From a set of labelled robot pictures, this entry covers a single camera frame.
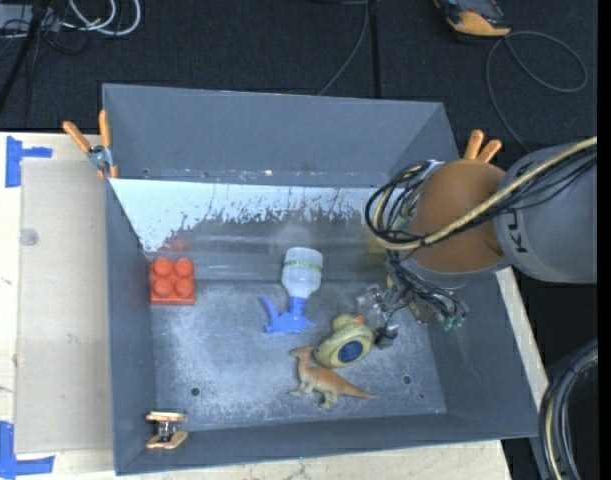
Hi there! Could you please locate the pale wood board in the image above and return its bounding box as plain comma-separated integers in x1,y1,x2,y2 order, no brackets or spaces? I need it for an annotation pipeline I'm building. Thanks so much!
13,157,115,456

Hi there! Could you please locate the orange toy dinosaur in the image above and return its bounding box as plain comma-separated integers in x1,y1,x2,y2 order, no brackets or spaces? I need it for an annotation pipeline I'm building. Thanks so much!
288,345,379,410

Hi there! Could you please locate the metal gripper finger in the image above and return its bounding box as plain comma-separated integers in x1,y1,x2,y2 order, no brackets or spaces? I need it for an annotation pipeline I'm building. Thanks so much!
356,286,388,323
373,322,401,351

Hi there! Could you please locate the grey metal bin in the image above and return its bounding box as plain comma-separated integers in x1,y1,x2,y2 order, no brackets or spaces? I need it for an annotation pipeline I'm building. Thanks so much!
101,83,542,476

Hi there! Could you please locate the yellow rubber duck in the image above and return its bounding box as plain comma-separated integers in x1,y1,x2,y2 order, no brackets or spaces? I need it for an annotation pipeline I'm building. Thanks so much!
313,313,377,370

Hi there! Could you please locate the clear spray bottle blue trigger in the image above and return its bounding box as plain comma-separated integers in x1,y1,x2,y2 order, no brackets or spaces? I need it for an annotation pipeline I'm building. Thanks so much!
258,246,325,336

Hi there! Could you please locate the orange toy brick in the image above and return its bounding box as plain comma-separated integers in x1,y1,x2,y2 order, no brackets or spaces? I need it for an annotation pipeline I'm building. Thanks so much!
149,256,197,306

